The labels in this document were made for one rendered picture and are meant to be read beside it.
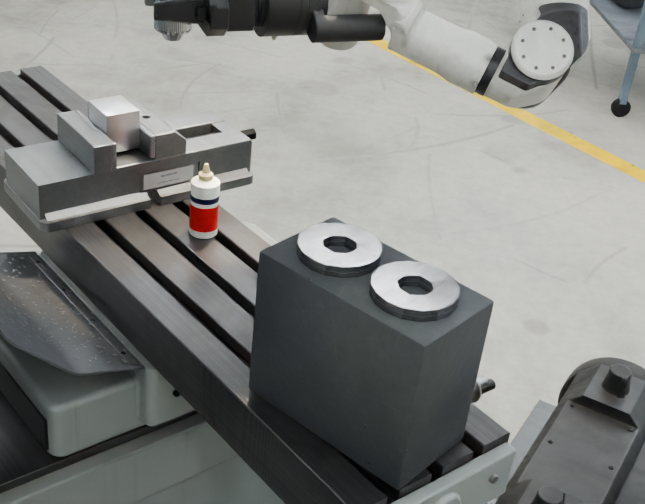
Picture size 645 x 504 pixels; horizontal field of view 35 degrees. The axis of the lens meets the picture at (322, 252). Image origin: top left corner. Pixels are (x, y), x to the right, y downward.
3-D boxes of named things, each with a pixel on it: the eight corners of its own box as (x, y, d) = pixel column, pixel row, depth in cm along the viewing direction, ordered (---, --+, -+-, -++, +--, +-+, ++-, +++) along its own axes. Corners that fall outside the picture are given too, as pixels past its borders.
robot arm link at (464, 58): (400, 69, 137) (529, 134, 136) (406, 41, 127) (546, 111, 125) (435, 3, 139) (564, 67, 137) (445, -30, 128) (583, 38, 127)
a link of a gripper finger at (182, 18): (153, -3, 122) (203, -4, 124) (153, 23, 124) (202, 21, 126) (156, 1, 121) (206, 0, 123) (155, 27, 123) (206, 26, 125)
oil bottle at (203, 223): (207, 222, 147) (210, 154, 142) (223, 235, 145) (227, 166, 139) (183, 229, 145) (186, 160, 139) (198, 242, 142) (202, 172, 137)
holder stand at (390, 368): (317, 347, 124) (335, 204, 114) (464, 439, 113) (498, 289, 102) (247, 389, 116) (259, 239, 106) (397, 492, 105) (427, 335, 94)
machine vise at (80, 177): (206, 144, 169) (209, 83, 163) (255, 183, 159) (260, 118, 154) (1, 187, 150) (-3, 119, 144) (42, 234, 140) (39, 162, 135)
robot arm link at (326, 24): (286, -51, 130) (368, -51, 133) (270, 12, 138) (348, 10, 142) (309, 12, 124) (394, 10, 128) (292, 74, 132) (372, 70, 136)
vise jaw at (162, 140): (146, 121, 158) (147, 97, 156) (186, 153, 150) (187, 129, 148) (111, 127, 155) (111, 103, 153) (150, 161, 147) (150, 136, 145)
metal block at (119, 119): (121, 131, 152) (121, 94, 149) (139, 148, 148) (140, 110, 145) (88, 138, 150) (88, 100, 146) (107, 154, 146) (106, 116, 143)
